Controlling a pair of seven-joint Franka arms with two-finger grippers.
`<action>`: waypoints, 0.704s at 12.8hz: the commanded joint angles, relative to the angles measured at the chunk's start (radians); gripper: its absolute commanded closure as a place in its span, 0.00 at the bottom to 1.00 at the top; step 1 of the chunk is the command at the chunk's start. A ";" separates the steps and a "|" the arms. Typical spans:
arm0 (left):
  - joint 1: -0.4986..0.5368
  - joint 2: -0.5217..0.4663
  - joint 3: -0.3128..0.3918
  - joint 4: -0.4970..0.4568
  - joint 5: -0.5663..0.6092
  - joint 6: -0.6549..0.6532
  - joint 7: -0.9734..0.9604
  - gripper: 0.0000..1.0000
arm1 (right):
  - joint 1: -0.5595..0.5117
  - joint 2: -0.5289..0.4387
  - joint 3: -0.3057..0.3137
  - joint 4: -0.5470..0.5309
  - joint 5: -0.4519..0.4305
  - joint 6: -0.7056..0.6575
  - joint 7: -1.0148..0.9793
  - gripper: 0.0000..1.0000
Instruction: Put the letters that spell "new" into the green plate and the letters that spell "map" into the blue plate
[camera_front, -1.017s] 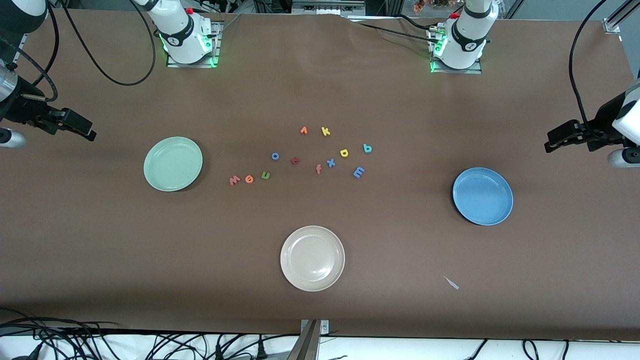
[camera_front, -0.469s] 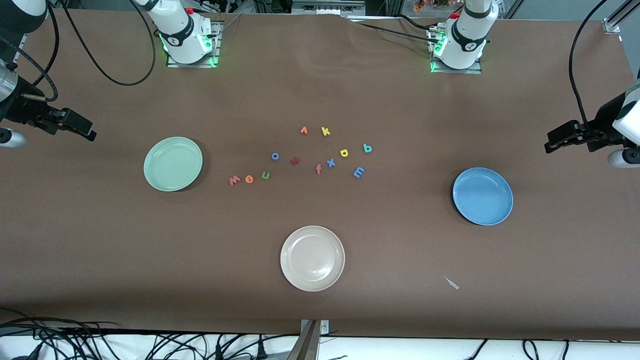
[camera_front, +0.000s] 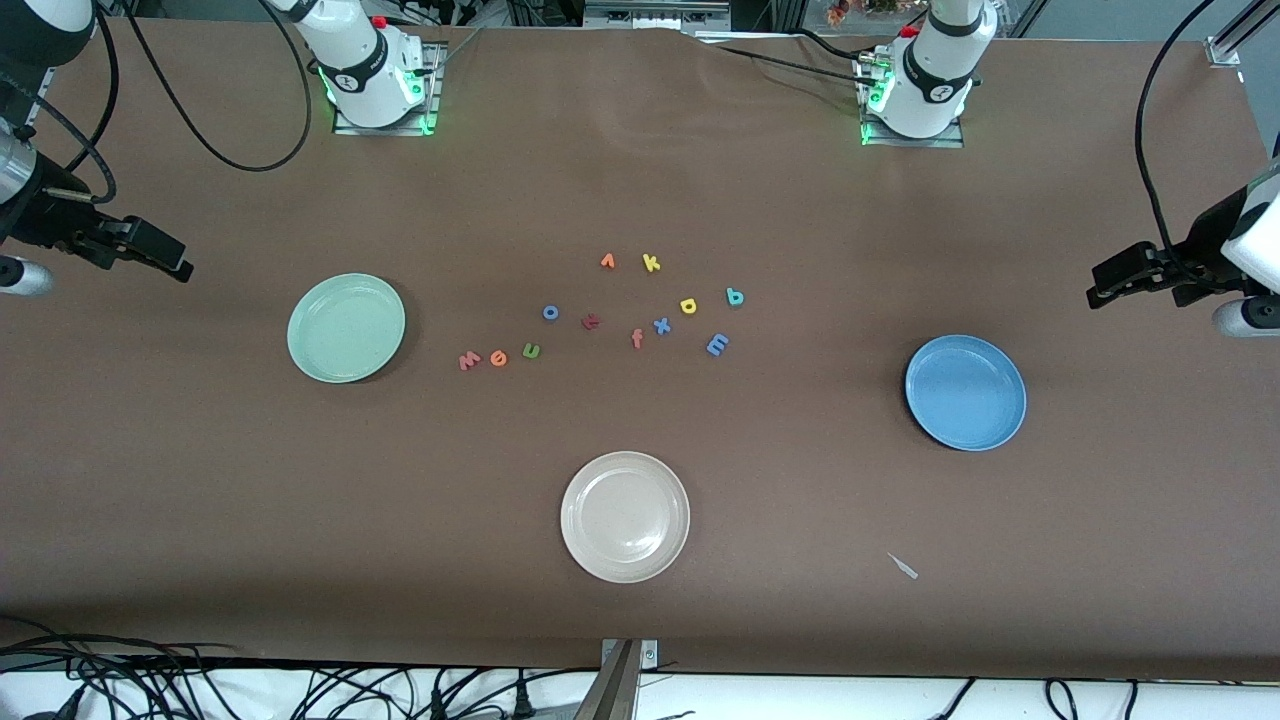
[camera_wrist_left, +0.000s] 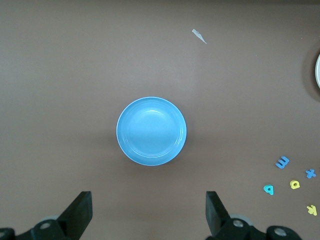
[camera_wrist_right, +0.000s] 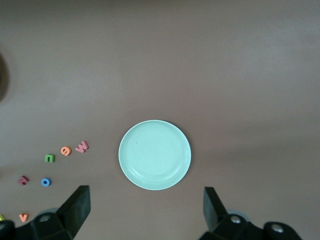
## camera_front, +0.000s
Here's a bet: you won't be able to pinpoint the light green plate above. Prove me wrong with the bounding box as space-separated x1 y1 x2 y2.
286 273 407 384

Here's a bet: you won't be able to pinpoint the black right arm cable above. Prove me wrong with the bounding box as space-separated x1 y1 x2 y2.
20 0 314 204

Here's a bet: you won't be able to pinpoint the blue plate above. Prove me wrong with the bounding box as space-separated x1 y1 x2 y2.
904 334 1028 452

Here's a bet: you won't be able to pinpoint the brown table cover sheet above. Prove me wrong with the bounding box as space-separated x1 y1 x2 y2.
0 15 1280 683

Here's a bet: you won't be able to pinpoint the orange artificial flowers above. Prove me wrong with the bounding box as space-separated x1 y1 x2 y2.
825 0 901 27

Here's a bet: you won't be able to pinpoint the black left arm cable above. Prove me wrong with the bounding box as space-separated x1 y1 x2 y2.
1134 0 1221 276

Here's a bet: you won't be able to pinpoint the black cable across table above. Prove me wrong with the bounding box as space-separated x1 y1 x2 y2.
715 28 876 81

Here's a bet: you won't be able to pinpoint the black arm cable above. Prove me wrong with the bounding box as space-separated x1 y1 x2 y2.
20 0 314 204
1134 0 1221 276

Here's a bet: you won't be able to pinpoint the aluminium frame profile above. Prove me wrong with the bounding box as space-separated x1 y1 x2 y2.
583 0 733 32

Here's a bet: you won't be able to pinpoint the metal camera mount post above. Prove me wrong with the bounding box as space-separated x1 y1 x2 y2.
575 638 661 720

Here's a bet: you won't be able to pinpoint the beige plate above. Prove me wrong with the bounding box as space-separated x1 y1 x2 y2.
560 451 692 584

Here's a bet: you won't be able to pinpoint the aluminium corner bracket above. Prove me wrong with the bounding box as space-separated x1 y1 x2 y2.
1205 0 1280 69

